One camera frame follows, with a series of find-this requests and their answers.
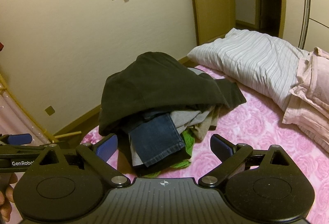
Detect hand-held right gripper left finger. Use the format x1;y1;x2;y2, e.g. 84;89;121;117
31;133;130;187

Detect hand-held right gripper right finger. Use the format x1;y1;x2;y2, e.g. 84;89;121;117
200;134;297;187

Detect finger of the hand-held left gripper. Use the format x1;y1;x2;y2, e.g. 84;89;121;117
0;133;50;154

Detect black pants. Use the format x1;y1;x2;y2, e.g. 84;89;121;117
98;51;247;137

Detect person's left hand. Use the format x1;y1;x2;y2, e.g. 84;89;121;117
0;173;18;224

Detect pink cloth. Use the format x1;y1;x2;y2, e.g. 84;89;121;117
0;80;50;148

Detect khaki garment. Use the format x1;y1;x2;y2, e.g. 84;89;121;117
191;105;221;141

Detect green knit garment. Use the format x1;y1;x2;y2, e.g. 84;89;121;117
142;129;195;178

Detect pink floral blanket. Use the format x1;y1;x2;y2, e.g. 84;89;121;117
80;64;329;224

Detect wooden stick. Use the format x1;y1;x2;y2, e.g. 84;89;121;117
55;131;82;140

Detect grey garment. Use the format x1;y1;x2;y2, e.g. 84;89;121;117
168;108;214;135

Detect black garment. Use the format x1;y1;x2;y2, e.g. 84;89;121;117
134;148;191;177

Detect blue jeans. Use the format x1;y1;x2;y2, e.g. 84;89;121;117
129;112;186;168

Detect striped pillow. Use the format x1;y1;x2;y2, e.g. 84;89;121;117
187;28;310;112

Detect pink folded quilt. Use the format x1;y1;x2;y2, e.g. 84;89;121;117
282;46;329;147

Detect wooden door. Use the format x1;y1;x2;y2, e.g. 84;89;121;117
185;0;237;46

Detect yellow rail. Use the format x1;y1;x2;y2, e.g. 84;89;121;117
0;73;55;142

